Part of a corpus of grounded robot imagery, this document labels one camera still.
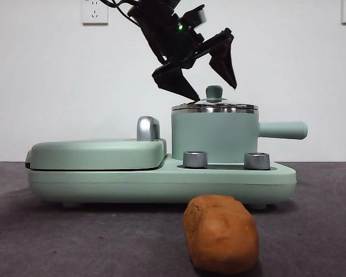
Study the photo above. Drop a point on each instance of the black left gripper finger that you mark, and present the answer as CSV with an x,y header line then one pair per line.
x,y
225,60
173,79

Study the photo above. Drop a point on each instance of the green grill press cover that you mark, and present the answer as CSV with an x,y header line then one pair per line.
x,y
98,155

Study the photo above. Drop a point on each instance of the glass lid with green knob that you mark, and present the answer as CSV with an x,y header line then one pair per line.
x,y
214,93

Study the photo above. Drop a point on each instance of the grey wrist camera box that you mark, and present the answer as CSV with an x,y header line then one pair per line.
x,y
194,15

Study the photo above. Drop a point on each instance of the brown potato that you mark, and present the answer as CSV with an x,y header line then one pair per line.
x,y
222,236

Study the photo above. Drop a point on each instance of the green breakfast maker base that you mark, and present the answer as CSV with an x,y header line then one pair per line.
x,y
161,187

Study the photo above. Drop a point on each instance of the silver control knob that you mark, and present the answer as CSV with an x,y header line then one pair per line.
x,y
195,160
257,161

